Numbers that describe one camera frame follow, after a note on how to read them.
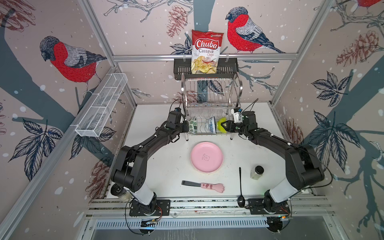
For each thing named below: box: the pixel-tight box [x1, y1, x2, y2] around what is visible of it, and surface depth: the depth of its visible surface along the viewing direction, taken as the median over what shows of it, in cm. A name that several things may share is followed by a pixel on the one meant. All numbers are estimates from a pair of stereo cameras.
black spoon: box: [237, 167, 246, 208], surface depth 77 cm
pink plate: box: [191, 141, 224, 174], surface depth 92 cm
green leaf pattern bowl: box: [189, 117, 198, 134], surface depth 94 cm
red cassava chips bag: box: [191, 29, 224, 74], surface depth 86 cm
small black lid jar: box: [250, 165, 265, 180], surface depth 78 cm
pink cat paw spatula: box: [181, 180, 225, 193], surface depth 81 cm
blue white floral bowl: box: [206, 116, 217, 134], surface depth 94 cm
